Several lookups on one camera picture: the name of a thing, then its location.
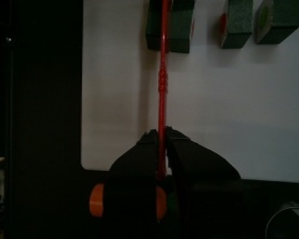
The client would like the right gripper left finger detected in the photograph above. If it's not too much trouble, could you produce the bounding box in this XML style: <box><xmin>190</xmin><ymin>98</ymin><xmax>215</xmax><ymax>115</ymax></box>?
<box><xmin>99</xmin><ymin>129</ymin><xmax>159</xmax><ymax>239</ymax></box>

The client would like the small metal pot with handle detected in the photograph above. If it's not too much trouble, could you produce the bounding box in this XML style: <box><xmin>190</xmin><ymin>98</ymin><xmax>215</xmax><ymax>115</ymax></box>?
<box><xmin>265</xmin><ymin>200</ymin><xmax>299</xmax><ymax>239</ymax></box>

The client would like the orange toy carrot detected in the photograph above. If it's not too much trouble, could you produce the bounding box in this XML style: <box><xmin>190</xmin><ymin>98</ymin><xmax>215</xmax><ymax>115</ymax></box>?
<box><xmin>87</xmin><ymin>181</ymin><xmax>179</xmax><ymax>219</ymax></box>

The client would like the red plastic knife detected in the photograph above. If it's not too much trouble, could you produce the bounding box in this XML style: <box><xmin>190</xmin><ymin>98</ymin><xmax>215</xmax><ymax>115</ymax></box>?
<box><xmin>155</xmin><ymin>0</ymin><xmax>174</xmax><ymax>181</ymax></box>

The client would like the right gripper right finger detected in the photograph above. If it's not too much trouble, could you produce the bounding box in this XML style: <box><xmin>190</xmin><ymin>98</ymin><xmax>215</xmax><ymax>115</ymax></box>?
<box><xmin>165</xmin><ymin>125</ymin><xmax>244</xmax><ymax>239</ymax></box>

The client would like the white cutting board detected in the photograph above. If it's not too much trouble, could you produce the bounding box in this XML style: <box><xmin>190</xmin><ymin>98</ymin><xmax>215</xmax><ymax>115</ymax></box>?
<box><xmin>80</xmin><ymin>0</ymin><xmax>299</xmax><ymax>185</ymax></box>

